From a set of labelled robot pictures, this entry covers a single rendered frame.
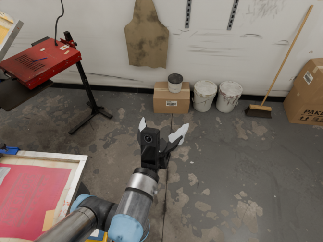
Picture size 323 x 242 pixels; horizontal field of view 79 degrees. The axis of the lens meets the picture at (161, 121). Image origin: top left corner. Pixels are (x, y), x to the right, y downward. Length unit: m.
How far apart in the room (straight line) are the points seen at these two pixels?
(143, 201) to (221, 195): 1.91
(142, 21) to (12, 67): 1.37
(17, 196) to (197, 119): 2.18
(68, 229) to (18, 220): 0.94
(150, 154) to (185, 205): 1.77
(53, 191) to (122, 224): 0.98
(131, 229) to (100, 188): 1.93
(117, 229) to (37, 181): 1.07
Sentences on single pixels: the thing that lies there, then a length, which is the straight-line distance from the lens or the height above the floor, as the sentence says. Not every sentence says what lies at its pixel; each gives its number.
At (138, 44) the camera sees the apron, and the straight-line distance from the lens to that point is 2.63.
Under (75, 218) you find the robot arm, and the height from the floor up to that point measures 1.66.
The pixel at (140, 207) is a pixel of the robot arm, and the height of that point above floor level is 1.69.
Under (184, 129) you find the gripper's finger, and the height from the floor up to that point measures 1.69.
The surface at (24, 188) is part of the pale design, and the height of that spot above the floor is 0.97.
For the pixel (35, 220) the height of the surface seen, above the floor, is 0.97.
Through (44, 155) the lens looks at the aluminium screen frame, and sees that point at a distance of 1.54.
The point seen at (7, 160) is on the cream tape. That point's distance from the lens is 1.71.
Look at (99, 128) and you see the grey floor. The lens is 2.83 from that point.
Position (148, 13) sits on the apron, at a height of 1.23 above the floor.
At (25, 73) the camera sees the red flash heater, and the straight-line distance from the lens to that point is 2.10.
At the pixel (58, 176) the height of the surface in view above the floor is 0.97.
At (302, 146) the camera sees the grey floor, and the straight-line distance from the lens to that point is 3.12.
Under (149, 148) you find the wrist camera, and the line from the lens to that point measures 0.51.
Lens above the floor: 2.16
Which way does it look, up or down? 51 degrees down
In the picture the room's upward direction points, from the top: straight up
